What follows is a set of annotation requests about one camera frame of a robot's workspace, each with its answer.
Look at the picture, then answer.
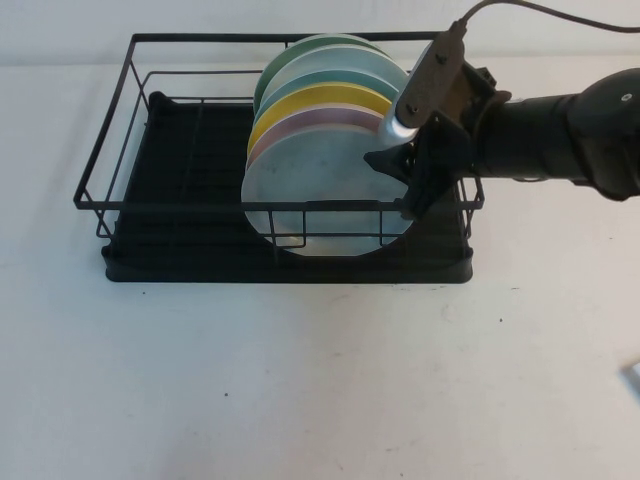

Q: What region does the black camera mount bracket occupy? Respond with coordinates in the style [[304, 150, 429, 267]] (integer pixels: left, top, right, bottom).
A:
[[458, 64, 511, 109]]

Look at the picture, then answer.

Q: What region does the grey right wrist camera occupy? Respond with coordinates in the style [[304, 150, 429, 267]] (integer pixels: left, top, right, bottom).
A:
[[377, 33, 469, 147]]

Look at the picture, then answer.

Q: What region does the pale blue white-rimmed plate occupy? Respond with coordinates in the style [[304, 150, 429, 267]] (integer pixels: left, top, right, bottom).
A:
[[259, 47, 412, 119]]

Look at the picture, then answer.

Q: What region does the green plate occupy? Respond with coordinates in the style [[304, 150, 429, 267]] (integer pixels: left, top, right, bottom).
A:
[[253, 33, 386, 119]]

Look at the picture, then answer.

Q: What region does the lilac pink plate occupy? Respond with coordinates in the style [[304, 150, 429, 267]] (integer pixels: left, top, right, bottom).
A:
[[244, 105, 386, 174]]

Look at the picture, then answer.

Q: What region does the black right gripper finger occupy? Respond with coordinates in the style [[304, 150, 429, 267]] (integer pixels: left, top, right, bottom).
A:
[[393, 192, 427, 224], [363, 143, 421, 182]]

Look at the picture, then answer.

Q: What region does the teal plate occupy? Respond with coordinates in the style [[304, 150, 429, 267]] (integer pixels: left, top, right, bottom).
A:
[[253, 69, 402, 132]]

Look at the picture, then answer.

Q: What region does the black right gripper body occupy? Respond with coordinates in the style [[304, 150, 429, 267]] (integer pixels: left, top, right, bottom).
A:
[[407, 112, 477, 207]]

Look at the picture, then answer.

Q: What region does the grey camera cable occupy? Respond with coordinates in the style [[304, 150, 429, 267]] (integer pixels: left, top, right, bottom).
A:
[[451, 0, 640, 40]]

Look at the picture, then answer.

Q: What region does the black wire dish rack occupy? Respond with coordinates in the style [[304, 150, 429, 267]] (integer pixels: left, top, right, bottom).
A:
[[72, 31, 486, 251]]

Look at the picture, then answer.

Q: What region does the black plastic drip tray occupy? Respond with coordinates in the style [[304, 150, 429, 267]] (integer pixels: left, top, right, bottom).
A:
[[99, 90, 475, 285]]

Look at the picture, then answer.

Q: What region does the yellow plate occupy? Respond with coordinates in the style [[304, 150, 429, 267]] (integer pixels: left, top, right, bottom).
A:
[[246, 83, 396, 161]]

